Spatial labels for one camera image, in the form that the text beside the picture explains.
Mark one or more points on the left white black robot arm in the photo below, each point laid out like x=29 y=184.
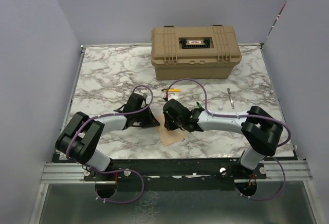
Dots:
x=80 y=137

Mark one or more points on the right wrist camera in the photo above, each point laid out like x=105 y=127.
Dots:
x=171 y=95

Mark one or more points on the peach paper envelope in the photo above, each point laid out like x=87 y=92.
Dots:
x=168 y=137

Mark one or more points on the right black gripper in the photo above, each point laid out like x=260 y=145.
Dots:
x=167 y=123

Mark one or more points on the tan plastic toolbox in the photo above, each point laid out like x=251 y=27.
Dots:
x=194 y=52

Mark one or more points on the yellow black pen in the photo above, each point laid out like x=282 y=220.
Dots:
x=171 y=90

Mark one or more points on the right aluminium rail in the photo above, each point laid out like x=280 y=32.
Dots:
x=297 y=170

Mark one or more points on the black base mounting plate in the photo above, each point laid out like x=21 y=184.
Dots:
x=171 y=175

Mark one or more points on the left aluminium rail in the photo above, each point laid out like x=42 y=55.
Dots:
x=62 y=173

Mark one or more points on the aluminium rail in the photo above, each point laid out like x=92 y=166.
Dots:
x=62 y=173
x=297 y=170

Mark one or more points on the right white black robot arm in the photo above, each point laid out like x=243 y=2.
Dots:
x=260 y=129

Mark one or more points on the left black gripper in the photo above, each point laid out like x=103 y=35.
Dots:
x=151 y=121

